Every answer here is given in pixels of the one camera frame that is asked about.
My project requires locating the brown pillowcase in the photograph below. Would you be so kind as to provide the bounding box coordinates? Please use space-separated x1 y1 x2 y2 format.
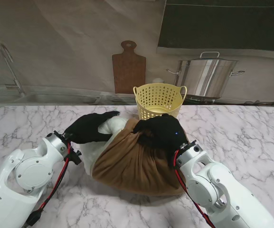
91 119 191 197

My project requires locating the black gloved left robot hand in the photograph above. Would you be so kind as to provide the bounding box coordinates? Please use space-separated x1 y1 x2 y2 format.
64 110 121 145

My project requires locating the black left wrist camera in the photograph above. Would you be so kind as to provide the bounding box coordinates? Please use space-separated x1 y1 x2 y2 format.
69 150 82 166

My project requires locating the red black right arm cable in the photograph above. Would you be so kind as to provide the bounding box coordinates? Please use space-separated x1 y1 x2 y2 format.
173 152 216 228

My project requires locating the yellow perforated laundry basket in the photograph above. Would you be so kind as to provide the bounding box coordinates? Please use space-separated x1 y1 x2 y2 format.
133 83 188 121

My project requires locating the black stove grate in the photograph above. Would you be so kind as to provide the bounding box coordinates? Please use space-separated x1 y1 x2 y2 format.
183 94 274 106

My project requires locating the red black left arm cable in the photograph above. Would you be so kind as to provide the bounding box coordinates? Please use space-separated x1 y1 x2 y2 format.
24 141 72 228

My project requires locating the red black arm cable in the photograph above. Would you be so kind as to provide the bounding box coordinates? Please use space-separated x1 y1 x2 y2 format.
173 152 216 228
24 141 72 228

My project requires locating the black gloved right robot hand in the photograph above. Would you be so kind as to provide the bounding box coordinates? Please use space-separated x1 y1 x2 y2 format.
132 113 189 152

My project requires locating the white pillow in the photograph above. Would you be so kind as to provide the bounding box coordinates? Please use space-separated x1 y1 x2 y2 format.
78 115 128 176

